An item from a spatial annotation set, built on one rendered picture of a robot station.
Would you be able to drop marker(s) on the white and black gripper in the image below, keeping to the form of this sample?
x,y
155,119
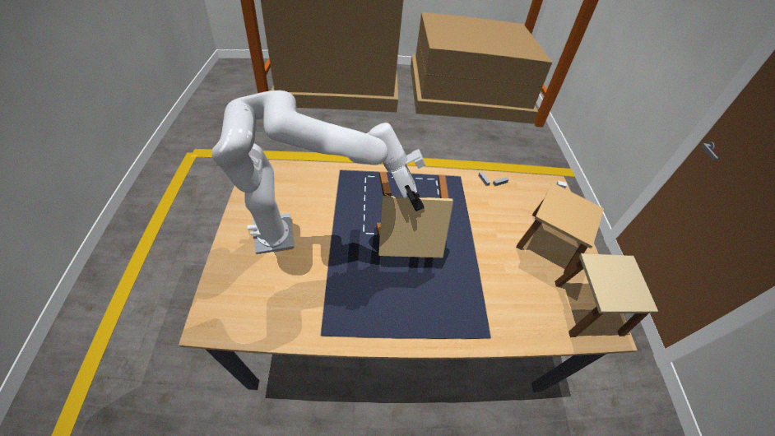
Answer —
x,y
406,185

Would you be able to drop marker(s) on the dark blue mat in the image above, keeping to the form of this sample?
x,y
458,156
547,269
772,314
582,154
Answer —
x,y
374,296

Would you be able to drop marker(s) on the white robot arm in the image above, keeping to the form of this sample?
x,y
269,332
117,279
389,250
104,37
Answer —
x,y
282,123

